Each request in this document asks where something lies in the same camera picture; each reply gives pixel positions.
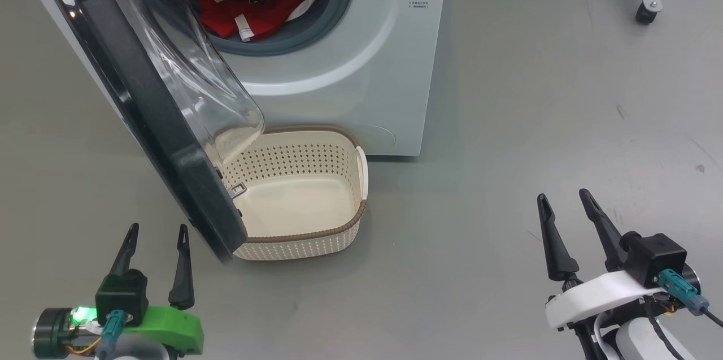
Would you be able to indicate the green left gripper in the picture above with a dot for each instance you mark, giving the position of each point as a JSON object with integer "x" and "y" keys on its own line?
{"x": 175, "y": 329}

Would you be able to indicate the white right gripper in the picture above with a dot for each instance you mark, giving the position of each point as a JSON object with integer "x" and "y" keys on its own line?
{"x": 587, "y": 298}

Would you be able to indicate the washing machine door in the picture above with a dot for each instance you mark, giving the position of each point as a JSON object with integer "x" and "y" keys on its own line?
{"x": 135, "y": 94}

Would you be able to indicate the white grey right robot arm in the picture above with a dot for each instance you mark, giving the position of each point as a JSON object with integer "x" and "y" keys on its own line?
{"x": 638, "y": 343}

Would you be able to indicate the cream perforated laundry basket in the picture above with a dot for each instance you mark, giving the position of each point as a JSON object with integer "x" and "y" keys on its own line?
{"x": 294, "y": 202}

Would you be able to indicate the white front-load washing machine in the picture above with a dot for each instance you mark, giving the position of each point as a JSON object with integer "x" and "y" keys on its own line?
{"x": 384, "y": 66}

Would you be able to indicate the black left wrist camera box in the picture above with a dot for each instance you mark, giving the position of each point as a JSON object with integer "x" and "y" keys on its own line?
{"x": 121, "y": 292}

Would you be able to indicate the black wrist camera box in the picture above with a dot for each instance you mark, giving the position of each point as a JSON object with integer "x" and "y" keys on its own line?
{"x": 121, "y": 292}
{"x": 655, "y": 255}

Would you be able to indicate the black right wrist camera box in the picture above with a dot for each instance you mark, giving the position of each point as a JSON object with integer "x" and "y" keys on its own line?
{"x": 655, "y": 255}

